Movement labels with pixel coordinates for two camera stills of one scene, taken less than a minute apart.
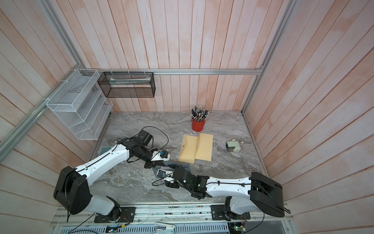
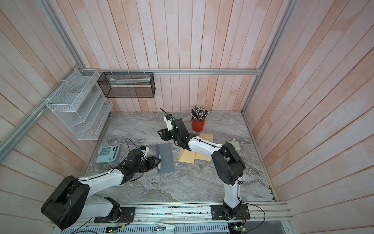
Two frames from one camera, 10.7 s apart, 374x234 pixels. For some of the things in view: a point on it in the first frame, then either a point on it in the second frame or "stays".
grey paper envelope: x=170 y=166 to x=164 y=152
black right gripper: x=172 y=185 to x=165 y=134
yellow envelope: x=204 y=149 stays
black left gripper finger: x=150 y=164 stays
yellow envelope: x=188 y=149 stays
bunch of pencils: x=198 y=114 stays
